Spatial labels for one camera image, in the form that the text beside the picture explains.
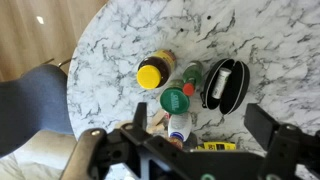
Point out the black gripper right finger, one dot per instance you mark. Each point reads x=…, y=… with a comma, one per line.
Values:
x=261, y=125

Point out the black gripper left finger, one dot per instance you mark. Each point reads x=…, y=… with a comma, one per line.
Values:
x=140, y=115

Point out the green tabasco bottle red cap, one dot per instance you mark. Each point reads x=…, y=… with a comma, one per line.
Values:
x=193, y=75

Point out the small wooden block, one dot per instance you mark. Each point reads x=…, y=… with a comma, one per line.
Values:
x=159, y=117
x=156, y=128

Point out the small container green lid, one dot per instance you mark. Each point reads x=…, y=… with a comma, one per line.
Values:
x=174, y=100

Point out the white bottle red cap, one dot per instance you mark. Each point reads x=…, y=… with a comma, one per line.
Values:
x=180, y=125

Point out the brown jar yellow lid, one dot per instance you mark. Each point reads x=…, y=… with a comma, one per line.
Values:
x=156, y=70

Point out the yellow packet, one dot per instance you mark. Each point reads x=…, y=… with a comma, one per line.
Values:
x=216, y=146

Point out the white tube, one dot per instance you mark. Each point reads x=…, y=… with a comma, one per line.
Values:
x=221, y=83

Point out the dark blue-grey chair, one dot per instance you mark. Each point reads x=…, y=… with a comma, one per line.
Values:
x=30, y=103

